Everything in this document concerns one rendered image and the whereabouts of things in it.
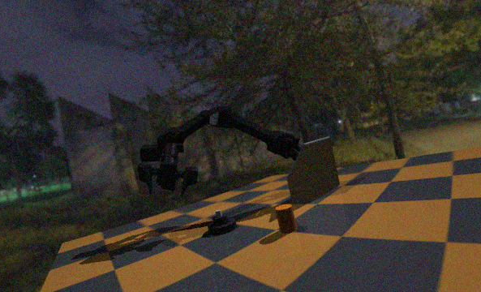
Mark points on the orange knob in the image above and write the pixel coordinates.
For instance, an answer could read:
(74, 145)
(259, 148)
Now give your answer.
(286, 220)

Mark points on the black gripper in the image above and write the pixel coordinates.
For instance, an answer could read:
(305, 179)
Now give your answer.
(168, 169)

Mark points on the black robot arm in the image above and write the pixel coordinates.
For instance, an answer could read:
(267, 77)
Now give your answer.
(280, 143)

